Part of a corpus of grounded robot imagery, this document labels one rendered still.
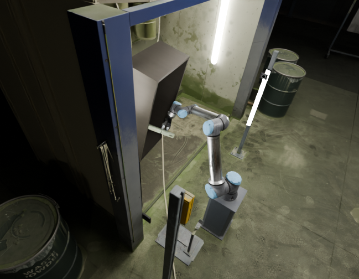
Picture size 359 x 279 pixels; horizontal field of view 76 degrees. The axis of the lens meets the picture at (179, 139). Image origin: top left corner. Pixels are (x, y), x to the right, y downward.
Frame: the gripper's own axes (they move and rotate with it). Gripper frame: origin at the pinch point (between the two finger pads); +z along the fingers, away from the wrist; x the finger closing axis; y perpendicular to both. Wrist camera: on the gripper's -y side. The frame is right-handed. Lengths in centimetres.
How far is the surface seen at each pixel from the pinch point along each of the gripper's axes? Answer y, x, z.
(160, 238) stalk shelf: -108, -10, 40
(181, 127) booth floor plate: 125, -56, 30
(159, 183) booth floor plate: 15, -32, 77
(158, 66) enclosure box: -23, 37, -65
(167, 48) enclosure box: 8, 33, -80
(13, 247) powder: -111, 86, 77
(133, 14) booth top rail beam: -115, 66, -93
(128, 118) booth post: -106, 49, -43
